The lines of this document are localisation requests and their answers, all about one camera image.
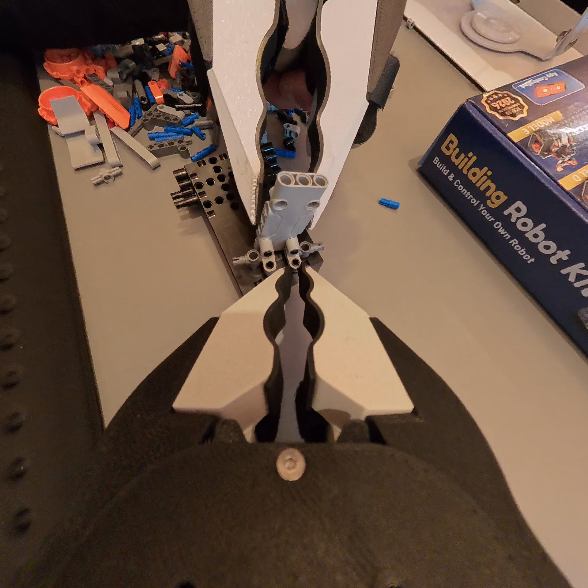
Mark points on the blue connector pin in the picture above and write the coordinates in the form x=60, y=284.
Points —
x=389, y=203

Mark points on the grey beam and connector assembly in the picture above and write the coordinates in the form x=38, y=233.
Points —
x=294, y=206

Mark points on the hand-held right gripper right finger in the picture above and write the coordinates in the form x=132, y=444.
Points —
x=358, y=363

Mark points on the metal stand bracket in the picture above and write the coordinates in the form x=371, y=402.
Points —
x=567, y=39

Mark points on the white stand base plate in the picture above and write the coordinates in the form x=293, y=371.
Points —
x=441, y=41

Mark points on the pile of building pieces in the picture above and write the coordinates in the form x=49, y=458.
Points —
x=105, y=101

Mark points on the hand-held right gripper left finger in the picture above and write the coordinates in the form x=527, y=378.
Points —
x=229, y=363

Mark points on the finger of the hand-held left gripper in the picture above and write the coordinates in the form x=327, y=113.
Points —
x=349, y=69
x=234, y=82

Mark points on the grey cross axle connector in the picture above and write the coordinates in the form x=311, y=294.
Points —
x=106, y=175

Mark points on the blue robot kit box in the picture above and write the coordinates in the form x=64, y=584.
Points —
x=505, y=183

